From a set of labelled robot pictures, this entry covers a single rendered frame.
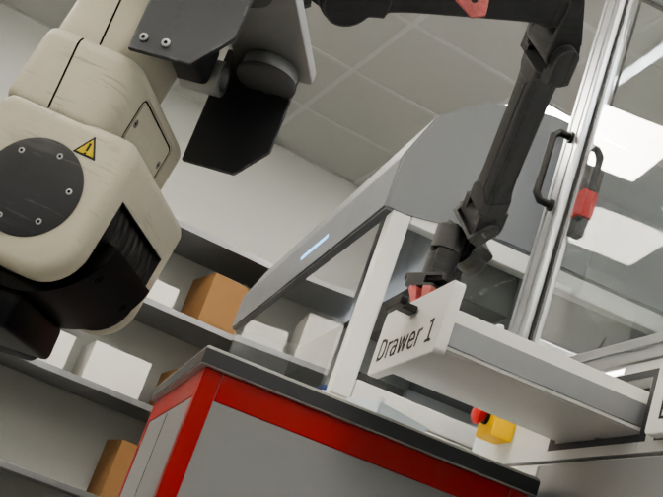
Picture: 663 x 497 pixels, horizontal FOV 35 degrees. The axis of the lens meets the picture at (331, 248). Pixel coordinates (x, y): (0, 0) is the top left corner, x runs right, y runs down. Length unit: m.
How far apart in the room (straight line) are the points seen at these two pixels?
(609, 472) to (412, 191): 1.10
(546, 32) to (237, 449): 0.80
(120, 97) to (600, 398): 0.84
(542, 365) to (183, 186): 4.51
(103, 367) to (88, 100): 4.19
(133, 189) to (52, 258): 0.11
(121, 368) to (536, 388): 3.87
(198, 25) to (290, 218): 5.03
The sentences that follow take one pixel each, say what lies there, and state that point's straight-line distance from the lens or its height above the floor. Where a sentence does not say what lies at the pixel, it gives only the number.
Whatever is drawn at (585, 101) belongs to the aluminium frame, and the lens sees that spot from 2.37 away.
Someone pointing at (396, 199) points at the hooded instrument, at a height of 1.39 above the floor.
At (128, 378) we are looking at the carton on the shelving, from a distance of 5.27.
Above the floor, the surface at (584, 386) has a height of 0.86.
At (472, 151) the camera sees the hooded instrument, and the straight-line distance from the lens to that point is 2.65.
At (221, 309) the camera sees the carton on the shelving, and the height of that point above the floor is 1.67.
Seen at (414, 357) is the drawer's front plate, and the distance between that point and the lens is 1.53.
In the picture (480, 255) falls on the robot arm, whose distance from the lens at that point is 2.01.
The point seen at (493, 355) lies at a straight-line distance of 1.52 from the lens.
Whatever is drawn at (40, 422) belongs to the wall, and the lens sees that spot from 5.60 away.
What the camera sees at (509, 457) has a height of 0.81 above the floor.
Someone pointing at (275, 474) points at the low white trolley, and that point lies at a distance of 1.65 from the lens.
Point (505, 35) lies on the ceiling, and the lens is 4.48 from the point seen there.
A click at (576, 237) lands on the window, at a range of 2.13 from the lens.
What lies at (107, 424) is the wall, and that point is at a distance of 5.66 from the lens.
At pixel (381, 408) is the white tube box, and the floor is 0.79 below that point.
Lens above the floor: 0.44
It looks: 18 degrees up
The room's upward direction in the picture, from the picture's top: 20 degrees clockwise
